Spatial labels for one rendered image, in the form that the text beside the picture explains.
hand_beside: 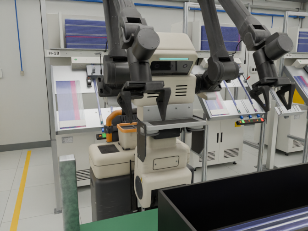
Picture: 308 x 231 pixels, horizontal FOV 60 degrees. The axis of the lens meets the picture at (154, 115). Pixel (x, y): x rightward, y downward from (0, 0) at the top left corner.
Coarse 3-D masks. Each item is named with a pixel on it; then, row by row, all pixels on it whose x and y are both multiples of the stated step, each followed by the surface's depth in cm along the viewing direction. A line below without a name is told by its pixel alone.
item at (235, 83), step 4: (192, 68) 301; (196, 68) 303; (200, 68) 304; (204, 68) 306; (196, 72) 299; (240, 76) 316; (232, 80) 307; (236, 80) 310; (224, 84) 300; (228, 84) 302; (232, 84) 304; (236, 84) 306; (240, 84) 307; (244, 84) 309
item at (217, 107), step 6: (216, 96) 285; (210, 102) 278; (216, 102) 280; (222, 102) 282; (210, 108) 273; (216, 108) 275; (222, 108) 277; (216, 114) 271; (222, 114) 273; (228, 114) 275
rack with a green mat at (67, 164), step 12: (60, 156) 50; (72, 156) 50; (60, 168) 48; (72, 168) 49; (60, 180) 49; (72, 180) 49; (60, 192) 49; (72, 192) 50; (72, 204) 50; (72, 216) 51; (120, 216) 57; (132, 216) 57; (144, 216) 57; (156, 216) 57; (72, 228) 51; (84, 228) 53; (96, 228) 53; (108, 228) 53; (120, 228) 53; (132, 228) 53; (144, 228) 53; (156, 228) 53
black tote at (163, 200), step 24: (288, 168) 55; (168, 192) 45; (192, 192) 47; (216, 192) 49; (240, 192) 51; (264, 192) 54; (288, 192) 56; (168, 216) 42; (192, 216) 48; (216, 216) 50; (240, 216) 53; (264, 216) 55
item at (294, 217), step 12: (276, 216) 49; (288, 216) 49; (300, 216) 49; (228, 228) 45; (240, 228) 45; (252, 228) 45; (264, 228) 45; (276, 228) 45; (288, 228) 45; (300, 228) 45
